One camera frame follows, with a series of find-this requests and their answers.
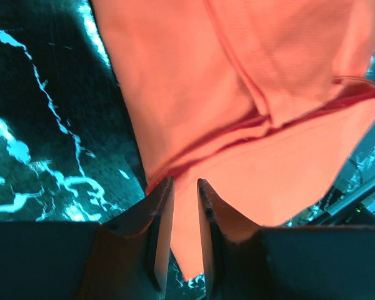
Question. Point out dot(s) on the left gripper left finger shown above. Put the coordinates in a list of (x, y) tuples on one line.
[(124, 258)]

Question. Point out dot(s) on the front aluminium rail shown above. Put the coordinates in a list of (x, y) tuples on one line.
[(336, 212)]

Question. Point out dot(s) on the orange t-shirt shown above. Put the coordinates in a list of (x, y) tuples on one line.
[(264, 99)]

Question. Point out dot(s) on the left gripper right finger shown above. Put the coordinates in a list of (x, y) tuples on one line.
[(243, 260)]

